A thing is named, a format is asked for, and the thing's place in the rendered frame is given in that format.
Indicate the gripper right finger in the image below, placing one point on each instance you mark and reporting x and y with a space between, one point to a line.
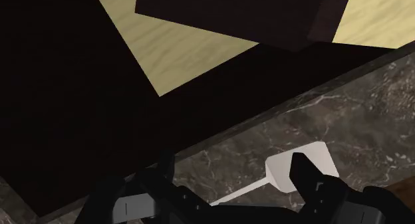
327 197

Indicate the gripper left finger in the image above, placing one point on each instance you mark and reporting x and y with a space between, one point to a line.
155 197

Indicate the white spatula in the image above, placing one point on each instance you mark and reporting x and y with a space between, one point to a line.
281 171

